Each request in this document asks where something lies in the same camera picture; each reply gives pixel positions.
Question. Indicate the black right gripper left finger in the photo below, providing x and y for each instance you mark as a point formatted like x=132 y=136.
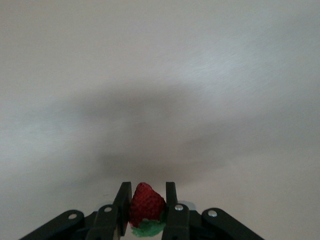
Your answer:
x=110 y=220

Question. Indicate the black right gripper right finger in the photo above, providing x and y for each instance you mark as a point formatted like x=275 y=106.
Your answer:
x=177 y=222

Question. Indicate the red strawberry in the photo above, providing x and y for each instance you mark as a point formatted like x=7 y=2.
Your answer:
x=146 y=205

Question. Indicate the table cover cloth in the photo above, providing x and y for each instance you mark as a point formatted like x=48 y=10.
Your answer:
x=150 y=75

